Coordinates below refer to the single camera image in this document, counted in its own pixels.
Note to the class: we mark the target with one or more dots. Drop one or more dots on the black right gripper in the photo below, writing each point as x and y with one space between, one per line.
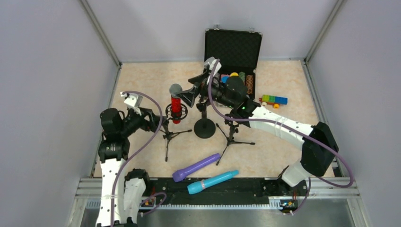
202 88

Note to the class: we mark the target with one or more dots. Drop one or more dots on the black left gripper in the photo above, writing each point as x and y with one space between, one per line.
149 116

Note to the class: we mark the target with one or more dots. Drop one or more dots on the red glitter microphone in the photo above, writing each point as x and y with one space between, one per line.
176 103

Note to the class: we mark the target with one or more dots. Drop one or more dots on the black tripod shock-mount stand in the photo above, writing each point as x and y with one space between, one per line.
169 132

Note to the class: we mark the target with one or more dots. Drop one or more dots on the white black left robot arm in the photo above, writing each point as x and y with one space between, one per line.
121 193

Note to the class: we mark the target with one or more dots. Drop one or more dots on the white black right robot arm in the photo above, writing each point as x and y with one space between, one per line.
316 142

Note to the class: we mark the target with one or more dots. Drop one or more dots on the black round-base mic stand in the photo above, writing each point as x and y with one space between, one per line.
204 128

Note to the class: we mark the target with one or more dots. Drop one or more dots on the black small tripod mic stand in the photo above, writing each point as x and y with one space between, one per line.
230 140

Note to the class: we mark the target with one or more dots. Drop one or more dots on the blue round dealer chip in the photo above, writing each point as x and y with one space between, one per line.
224 79

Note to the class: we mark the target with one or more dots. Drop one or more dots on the green red chip stack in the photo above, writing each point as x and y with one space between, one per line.
242 76

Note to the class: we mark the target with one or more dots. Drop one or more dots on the brown chip stack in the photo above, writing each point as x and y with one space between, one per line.
249 81

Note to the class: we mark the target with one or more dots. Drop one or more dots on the black poker chip case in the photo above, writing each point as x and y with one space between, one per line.
238 51

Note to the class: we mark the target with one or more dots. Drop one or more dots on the purple microphone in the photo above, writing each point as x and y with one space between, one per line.
181 174

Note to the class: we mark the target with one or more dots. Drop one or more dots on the colourful toy block train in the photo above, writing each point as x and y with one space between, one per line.
275 101

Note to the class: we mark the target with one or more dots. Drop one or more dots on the cyan microphone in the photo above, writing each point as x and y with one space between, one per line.
201 185

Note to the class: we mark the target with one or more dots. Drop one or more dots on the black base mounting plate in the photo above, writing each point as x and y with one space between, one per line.
235 191

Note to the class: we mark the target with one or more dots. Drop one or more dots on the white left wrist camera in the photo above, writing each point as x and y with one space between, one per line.
132 101

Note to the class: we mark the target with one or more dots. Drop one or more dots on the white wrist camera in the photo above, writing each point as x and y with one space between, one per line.
132 101
211 63

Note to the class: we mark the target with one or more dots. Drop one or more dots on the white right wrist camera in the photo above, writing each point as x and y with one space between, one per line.
211 63

